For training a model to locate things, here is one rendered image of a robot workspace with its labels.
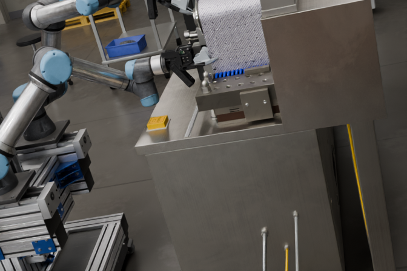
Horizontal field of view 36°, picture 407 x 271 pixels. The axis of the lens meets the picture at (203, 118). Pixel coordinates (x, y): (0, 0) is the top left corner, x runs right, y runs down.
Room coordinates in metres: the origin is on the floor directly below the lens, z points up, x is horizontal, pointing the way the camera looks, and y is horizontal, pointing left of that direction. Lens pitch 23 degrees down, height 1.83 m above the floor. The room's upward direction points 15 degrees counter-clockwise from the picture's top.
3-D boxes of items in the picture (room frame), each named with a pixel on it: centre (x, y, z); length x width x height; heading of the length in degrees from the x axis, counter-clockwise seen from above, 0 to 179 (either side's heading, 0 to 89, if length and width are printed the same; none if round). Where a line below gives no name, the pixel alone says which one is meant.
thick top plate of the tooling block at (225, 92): (2.17, -0.20, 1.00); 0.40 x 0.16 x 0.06; 76
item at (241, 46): (2.29, -0.20, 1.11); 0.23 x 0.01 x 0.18; 76
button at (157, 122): (2.28, 0.17, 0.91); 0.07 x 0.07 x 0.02; 76
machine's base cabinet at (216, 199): (3.28, -0.37, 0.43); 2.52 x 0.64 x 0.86; 166
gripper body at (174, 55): (2.35, 0.03, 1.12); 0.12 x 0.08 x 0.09; 76
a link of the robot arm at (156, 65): (2.37, 0.11, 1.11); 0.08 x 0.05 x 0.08; 166
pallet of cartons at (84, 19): (9.04, 1.19, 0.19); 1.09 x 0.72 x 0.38; 82
